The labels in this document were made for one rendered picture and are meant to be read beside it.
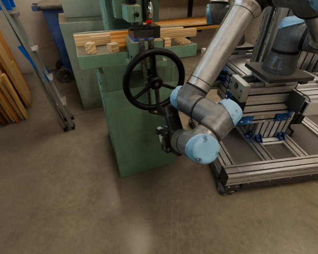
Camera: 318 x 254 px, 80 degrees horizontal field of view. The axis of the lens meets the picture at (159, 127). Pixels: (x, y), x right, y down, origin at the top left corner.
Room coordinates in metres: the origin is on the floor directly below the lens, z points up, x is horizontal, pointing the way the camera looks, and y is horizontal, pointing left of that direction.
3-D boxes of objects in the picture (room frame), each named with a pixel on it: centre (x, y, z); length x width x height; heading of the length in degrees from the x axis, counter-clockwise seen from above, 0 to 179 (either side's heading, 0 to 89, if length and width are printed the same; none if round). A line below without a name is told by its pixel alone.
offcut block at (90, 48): (0.90, 0.31, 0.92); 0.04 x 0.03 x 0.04; 167
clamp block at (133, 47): (0.92, 0.07, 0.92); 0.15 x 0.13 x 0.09; 110
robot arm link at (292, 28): (0.90, -0.59, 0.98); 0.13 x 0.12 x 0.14; 38
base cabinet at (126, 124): (1.21, 0.18, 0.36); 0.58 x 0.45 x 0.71; 20
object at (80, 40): (1.12, 0.14, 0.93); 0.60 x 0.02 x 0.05; 110
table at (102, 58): (1.00, 0.10, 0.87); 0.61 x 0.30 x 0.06; 110
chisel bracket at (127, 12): (1.12, 0.14, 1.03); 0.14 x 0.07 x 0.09; 20
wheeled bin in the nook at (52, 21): (2.80, 1.23, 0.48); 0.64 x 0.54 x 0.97; 116
